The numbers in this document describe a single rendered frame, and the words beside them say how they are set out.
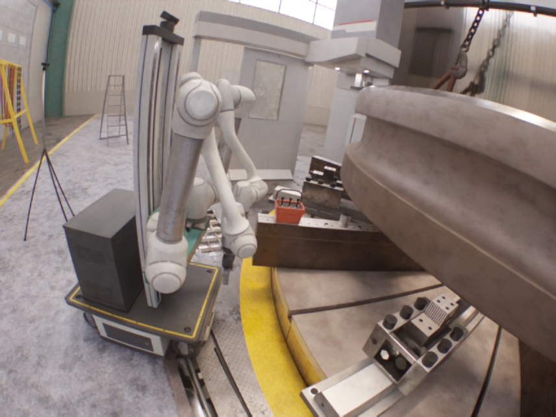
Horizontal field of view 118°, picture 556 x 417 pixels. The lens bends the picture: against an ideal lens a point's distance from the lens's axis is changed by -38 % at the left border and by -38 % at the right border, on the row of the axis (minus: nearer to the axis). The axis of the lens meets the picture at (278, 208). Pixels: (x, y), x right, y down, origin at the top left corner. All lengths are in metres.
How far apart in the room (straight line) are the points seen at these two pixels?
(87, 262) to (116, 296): 0.25
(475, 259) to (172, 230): 1.29
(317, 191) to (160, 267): 2.23
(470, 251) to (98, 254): 1.81
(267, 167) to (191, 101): 4.30
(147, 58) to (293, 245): 1.52
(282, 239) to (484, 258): 1.32
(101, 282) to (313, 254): 1.46
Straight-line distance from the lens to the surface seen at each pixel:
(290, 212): 1.83
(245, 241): 1.00
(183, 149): 0.84
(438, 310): 1.33
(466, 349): 2.12
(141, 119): 1.19
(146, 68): 1.18
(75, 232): 1.51
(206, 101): 0.76
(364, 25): 4.65
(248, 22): 4.47
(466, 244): 1.38
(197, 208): 1.58
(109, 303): 1.70
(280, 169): 5.13
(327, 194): 2.92
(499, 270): 1.35
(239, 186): 1.40
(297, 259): 2.05
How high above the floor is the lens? 1.53
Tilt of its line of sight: 24 degrees down
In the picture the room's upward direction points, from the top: 10 degrees clockwise
